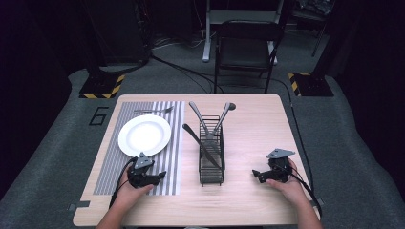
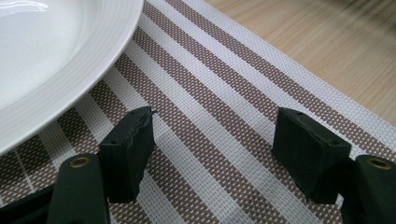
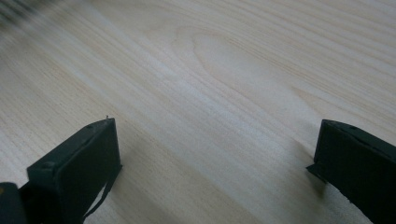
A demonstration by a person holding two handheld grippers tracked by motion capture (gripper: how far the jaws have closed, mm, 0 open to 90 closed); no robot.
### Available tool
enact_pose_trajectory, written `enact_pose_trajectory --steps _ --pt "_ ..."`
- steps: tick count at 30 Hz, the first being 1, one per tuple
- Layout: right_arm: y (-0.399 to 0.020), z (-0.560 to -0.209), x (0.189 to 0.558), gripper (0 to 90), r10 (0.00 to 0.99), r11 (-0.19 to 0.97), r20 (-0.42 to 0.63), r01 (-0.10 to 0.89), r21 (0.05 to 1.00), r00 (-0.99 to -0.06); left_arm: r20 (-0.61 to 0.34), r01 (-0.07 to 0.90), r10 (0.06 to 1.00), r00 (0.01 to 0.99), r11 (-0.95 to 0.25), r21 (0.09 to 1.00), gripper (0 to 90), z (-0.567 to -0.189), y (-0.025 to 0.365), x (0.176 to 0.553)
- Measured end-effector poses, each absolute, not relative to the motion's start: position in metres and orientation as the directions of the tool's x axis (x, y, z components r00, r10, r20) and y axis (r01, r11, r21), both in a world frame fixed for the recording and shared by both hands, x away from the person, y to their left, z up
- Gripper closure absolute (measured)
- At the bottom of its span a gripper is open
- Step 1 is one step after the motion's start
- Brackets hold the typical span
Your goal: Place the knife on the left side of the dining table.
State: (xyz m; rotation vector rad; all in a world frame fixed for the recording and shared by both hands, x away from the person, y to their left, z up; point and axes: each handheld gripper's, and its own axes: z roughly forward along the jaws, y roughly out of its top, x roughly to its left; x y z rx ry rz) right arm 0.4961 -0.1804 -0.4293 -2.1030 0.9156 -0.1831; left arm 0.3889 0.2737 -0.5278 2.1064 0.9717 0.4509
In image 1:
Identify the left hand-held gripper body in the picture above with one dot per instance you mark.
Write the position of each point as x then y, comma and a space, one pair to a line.
140, 178

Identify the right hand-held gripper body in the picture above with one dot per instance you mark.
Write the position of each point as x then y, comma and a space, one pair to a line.
279, 168

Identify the person's left hand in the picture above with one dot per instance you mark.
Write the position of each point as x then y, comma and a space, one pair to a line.
127, 192

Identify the person's right hand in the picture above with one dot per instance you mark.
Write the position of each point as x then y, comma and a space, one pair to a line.
293, 189

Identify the grey striped placemat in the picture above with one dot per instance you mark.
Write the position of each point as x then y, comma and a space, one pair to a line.
173, 149

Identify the white round plate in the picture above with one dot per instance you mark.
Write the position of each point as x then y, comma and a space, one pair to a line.
144, 136

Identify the small grey tape piece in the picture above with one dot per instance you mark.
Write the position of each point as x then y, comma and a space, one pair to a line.
320, 201

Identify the silver fork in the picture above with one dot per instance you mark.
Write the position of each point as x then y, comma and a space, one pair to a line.
157, 110

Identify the grey tape strip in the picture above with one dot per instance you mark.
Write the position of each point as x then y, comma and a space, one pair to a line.
79, 205

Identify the dark round table cap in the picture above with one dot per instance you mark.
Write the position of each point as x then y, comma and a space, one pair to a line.
232, 106

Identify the hazard striped stand base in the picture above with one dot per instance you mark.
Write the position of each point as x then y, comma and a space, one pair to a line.
103, 86
310, 85

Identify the black folding chair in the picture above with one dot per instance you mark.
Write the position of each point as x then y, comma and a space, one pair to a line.
246, 51

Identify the white metal desk frame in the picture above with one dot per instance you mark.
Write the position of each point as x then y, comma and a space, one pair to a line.
207, 47

